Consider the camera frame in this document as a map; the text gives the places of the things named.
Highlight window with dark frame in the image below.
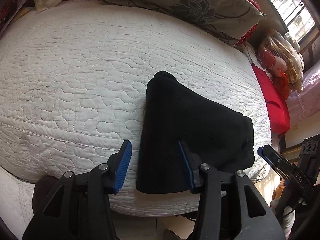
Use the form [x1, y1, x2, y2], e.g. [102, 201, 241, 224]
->
[255, 0, 320, 53]

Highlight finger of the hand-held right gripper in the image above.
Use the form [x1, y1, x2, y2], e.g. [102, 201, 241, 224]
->
[257, 144, 310, 193]

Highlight doll with orange hair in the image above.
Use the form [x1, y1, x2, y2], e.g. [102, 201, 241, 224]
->
[257, 47, 290, 99]

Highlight black pants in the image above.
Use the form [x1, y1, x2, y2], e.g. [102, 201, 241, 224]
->
[136, 71, 255, 195]

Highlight plain red pillow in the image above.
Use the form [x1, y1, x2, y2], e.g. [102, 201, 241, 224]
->
[251, 64, 291, 134]

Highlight red patterned pillow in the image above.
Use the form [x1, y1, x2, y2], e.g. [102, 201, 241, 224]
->
[0, 0, 105, 30]

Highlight person's brown trouser leg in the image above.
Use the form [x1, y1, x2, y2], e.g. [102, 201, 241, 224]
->
[32, 175, 59, 218]

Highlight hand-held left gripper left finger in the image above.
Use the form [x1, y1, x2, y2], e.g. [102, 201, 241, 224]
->
[22, 140, 132, 240]

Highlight person's right hand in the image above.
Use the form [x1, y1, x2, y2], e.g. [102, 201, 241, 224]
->
[271, 197, 297, 239]

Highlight clear bag of beige cloth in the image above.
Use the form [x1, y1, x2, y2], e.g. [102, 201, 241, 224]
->
[257, 29, 305, 92]

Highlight grey floral pillow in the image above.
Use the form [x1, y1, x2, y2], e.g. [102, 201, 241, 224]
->
[99, 0, 267, 40]

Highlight white quilted mattress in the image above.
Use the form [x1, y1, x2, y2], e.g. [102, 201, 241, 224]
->
[0, 0, 272, 217]

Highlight pink sheet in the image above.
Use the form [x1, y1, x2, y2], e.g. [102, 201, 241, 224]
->
[286, 61, 320, 123]

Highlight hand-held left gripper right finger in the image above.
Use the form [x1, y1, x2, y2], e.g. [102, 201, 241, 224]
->
[177, 140, 285, 240]

